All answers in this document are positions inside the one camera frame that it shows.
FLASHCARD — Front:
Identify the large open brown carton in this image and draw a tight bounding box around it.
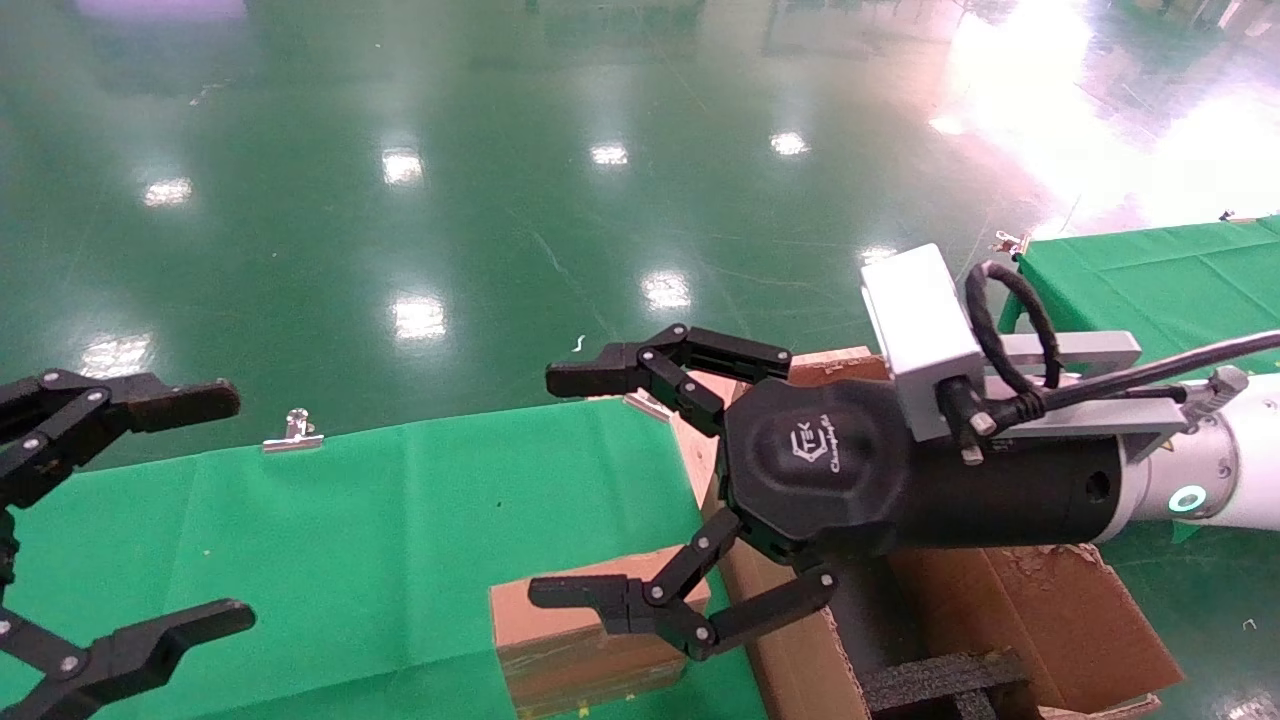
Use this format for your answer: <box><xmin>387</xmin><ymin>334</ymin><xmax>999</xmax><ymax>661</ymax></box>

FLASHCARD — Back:
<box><xmin>672</xmin><ymin>347</ymin><xmax>1186</xmax><ymax>720</ymax></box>

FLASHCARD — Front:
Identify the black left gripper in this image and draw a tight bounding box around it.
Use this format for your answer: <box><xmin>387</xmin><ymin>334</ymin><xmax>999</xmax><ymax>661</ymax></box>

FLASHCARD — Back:
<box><xmin>0</xmin><ymin>370</ymin><xmax>256</xmax><ymax>720</ymax></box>

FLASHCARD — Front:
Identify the black foam insert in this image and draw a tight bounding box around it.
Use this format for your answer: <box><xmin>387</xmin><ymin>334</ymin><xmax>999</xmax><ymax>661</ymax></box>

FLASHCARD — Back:
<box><xmin>860</xmin><ymin>650</ymin><xmax>1031</xmax><ymax>720</ymax></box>

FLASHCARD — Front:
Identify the silver camera mount bracket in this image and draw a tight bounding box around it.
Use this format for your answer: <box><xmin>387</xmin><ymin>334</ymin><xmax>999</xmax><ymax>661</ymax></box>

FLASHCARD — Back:
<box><xmin>985</xmin><ymin>332</ymin><xmax>1191</xmax><ymax>461</ymax></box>

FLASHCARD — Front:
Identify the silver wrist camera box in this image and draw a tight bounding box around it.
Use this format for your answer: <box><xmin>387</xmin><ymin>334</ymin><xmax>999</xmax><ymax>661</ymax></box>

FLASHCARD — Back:
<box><xmin>862</xmin><ymin>243</ymin><xmax>986</xmax><ymax>441</ymax></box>

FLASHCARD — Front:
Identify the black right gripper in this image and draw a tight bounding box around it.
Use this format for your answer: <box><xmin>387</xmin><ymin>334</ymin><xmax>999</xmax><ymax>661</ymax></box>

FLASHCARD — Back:
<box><xmin>528</xmin><ymin>323</ymin><xmax>1123</xmax><ymax>661</ymax></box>

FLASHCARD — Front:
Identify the large green table cloth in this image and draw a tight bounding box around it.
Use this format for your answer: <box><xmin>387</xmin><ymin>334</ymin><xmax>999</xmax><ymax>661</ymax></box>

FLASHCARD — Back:
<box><xmin>0</xmin><ymin>398</ymin><xmax>766</xmax><ymax>720</ymax></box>

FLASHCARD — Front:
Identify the small brown cardboard box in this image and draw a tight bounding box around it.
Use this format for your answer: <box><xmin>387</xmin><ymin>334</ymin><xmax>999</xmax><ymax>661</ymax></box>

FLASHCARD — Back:
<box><xmin>490</xmin><ymin>573</ymin><xmax>711</xmax><ymax>719</ymax></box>

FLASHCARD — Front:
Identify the green table cloth with crumbs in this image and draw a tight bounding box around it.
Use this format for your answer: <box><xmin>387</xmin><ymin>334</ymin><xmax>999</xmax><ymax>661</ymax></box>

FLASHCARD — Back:
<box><xmin>998</xmin><ymin>215</ymin><xmax>1280</xmax><ymax>546</ymax></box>

